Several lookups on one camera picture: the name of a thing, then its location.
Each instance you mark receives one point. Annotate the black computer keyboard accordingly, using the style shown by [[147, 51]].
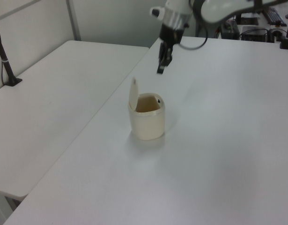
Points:
[[276, 17]]

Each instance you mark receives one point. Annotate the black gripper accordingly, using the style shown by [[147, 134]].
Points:
[[171, 34]]

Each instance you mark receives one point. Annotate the small cream lidded trash bin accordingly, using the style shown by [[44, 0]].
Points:
[[147, 126]]

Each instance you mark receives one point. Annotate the black monitor stand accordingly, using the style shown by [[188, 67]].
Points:
[[238, 18]]

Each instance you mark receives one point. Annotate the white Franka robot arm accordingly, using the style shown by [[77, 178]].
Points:
[[216, 9]]

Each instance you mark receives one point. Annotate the dark grey equipment box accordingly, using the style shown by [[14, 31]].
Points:
[[229, 31]]

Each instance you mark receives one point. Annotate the black clamp camera stand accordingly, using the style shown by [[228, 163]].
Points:
[[286, 42]]

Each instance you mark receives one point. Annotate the black camera stand with base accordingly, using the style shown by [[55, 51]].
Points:
[[5, 63]]

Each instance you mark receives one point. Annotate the emergency stop button box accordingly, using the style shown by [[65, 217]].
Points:
[[276, 31]]

